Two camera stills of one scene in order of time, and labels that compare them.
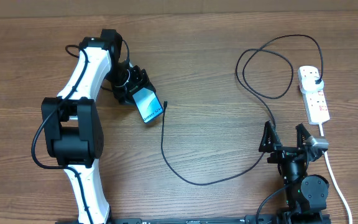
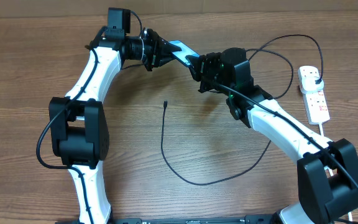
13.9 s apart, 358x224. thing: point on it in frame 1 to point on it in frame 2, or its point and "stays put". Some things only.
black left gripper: [140, 79] to [162, 45]
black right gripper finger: [270, 141] to [196, 61]
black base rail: [252, 219] stays put
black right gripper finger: [302, 135] to [196, 73]
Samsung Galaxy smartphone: [148, 104] to [186, 50]
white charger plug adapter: [311, 84] stays put
